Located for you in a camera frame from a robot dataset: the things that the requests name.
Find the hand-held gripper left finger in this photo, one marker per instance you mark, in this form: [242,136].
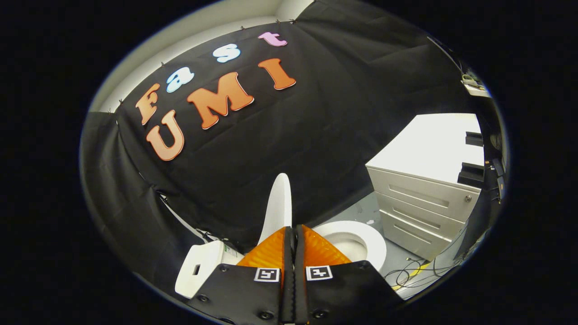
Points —
[244,293]

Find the white drawer cabinet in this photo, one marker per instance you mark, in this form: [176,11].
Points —
[429,153]

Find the black box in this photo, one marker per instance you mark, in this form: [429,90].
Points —
[474,138]
[472,175]

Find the black backdrop cloth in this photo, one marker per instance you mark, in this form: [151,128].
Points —
[316,135]

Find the grey tape roll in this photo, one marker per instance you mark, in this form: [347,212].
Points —
[469,80]

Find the white toilet bowl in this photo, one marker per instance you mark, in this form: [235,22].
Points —
[368,239]

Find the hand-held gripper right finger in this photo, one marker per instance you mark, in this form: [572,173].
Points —
[347,289]

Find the white stand pole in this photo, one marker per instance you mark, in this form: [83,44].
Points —
[180,219]

